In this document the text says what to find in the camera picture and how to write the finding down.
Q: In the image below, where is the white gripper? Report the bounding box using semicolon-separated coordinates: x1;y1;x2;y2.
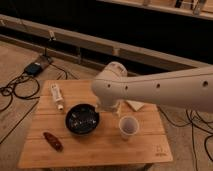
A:
95;100;121;116

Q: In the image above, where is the black power adapter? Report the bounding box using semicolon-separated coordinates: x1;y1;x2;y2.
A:
24;63;42;76

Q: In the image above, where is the black floor cable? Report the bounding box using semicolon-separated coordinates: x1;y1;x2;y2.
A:
0;71;41;113

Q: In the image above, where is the black ceramic bowl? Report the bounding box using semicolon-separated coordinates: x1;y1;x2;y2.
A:
65;104;100;135

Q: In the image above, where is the black cables right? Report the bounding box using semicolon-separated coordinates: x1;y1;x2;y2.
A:
157;106;213;163

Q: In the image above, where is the wooden folding table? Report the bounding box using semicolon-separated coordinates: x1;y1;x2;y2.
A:
18;80;173;168

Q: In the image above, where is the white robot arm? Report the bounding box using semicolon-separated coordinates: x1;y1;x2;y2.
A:
91;62;213;113

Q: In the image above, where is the brown oblong object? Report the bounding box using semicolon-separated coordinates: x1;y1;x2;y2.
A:
43;132;63;152

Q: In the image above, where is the white folded cloth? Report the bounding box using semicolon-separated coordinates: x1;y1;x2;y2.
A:
126;100;144;111

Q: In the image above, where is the white tube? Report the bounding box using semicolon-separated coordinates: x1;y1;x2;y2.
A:
50;83;64;111

